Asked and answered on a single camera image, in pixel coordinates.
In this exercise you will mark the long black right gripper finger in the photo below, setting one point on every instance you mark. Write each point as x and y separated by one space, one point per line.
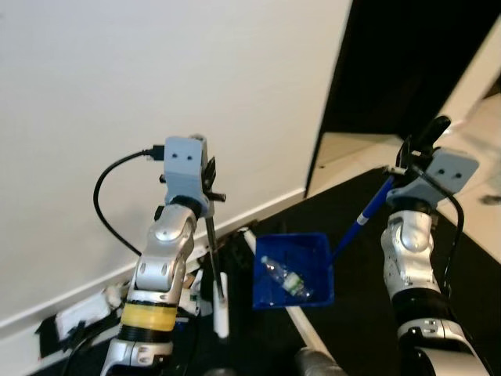
434 131

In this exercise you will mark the clear plastic bottle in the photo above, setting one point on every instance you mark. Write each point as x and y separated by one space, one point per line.
286 278

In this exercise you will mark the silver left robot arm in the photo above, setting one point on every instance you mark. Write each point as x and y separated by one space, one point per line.
156 270

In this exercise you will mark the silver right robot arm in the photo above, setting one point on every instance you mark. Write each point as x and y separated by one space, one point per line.
411 251

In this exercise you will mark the white floor strip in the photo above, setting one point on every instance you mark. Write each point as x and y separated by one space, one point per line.
307 329

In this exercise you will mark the white power strip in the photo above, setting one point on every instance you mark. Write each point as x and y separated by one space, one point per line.
82 309

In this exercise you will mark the grey right robot leg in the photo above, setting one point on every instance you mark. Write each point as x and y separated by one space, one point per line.
317 364

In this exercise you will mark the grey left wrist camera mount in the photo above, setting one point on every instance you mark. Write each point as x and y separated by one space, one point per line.
184 168

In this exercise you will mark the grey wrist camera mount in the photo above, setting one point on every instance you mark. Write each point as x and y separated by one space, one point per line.
184 168
450 172

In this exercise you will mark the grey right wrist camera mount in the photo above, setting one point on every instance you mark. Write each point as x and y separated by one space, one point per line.
450 172

